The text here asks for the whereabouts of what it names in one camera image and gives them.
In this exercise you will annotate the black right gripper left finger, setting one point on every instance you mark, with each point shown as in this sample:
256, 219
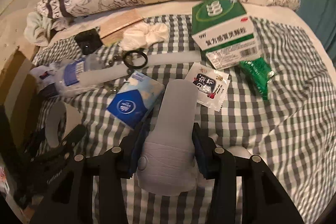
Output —
69, 197

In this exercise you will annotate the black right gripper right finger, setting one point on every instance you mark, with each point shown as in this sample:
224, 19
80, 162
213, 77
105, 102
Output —
264, 200

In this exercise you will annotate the green snack wrapper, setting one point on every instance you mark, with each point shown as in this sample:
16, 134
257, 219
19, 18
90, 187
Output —
260, 72

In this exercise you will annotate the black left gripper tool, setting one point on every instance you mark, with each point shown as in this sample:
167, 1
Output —
40, 171

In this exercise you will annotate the white tape roll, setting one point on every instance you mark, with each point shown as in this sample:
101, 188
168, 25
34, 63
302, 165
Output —
59, 111

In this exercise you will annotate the brown cardboard box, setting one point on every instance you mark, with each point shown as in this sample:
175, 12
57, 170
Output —
19, 96

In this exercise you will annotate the white sachet with black print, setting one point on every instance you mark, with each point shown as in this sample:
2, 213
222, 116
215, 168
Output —
212, 85

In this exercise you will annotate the clear plastic water bottle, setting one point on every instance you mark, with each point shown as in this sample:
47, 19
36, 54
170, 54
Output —
61, 78

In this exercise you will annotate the blue tissue pack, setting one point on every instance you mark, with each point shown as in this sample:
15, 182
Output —
136, 98

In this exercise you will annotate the small black cube device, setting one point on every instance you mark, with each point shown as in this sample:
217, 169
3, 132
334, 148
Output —
88, 41

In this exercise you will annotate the green white medicine box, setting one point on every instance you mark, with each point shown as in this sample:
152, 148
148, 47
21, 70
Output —
225, 33

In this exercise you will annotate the beige wooden box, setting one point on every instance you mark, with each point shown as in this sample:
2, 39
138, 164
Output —
111, 30

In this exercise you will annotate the pale green towel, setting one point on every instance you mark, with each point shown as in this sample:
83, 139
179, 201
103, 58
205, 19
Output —
38, 28

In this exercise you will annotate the white scrunchie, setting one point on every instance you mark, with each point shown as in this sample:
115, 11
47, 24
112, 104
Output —
144, 35

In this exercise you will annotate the black ring keychain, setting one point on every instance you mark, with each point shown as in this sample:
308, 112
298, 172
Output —
135, 59

